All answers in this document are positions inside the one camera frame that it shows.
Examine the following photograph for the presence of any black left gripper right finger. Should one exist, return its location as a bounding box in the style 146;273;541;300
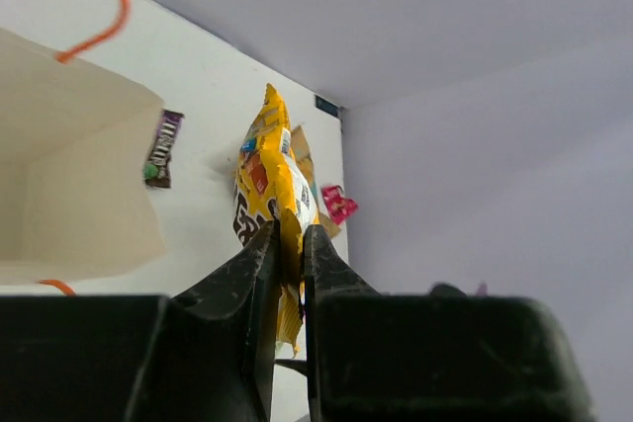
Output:
303;225;596;421

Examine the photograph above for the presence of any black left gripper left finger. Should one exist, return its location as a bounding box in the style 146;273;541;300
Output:
1;223;277;421

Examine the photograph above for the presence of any yellow snack packet barcode side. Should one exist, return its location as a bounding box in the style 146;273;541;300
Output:
233;84;318;350

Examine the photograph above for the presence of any tan popcorn chips bag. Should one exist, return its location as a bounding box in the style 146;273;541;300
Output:
291;126;341;238

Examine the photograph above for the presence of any cream bear paper bag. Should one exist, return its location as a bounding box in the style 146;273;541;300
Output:
1;0;166;294

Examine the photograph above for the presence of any small pink candy packet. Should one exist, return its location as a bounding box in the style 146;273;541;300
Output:
321;185;358;225

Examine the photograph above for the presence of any brown M&M's packet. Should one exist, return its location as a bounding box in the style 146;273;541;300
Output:
142;109;185;189

